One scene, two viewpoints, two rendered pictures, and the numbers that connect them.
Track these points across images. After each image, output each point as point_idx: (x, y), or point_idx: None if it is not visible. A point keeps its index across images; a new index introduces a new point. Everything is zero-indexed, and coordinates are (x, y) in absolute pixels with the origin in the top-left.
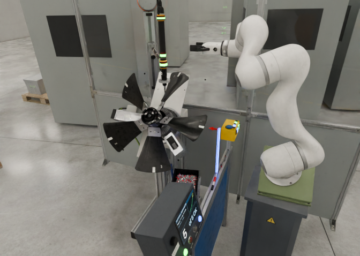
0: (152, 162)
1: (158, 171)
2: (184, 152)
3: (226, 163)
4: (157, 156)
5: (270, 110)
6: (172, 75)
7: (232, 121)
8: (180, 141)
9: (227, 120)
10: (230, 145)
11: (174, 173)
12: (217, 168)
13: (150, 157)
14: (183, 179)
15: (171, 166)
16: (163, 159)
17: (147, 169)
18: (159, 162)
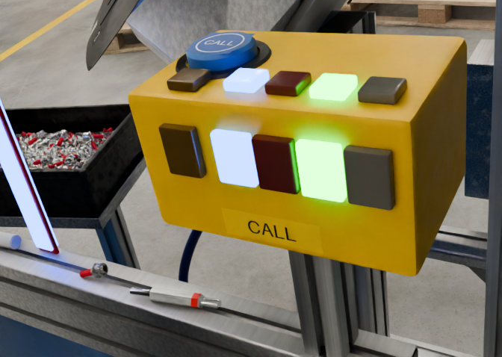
0: (106, 1)
1: (88, 45)
2: (172, 61)
3: (163, 332)
4: None
5: None
6: None
7: (389, 69)
8: (231, 11)
9: (404, 42)
10: (302, 307)
11: (107, 109)
12: (41, 234)
13: None
14: (70, 146)
15: (95, 62)
16: (115, 16)
17: (95, 18)
18: (106, 18)
